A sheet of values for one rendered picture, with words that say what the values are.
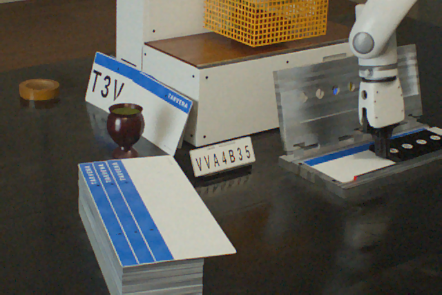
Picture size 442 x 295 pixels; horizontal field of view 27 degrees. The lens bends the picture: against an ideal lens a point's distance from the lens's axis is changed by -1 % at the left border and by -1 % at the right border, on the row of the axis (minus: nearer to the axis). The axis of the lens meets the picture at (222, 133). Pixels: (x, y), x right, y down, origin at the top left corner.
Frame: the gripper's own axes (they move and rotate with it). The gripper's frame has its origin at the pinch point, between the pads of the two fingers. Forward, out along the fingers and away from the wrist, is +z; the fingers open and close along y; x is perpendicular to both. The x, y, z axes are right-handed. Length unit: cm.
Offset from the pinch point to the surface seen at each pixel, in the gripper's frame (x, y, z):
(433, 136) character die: 1.0, 18.2, 1.3
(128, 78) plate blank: 54, -30, -16
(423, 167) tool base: -6.8, 5.6, 4.9
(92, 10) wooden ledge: 151, 15, -27
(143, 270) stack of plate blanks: -23, -77, 1
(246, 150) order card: 16.1, -25.4, -2.4
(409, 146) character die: -0.4, 8.4, 1.6
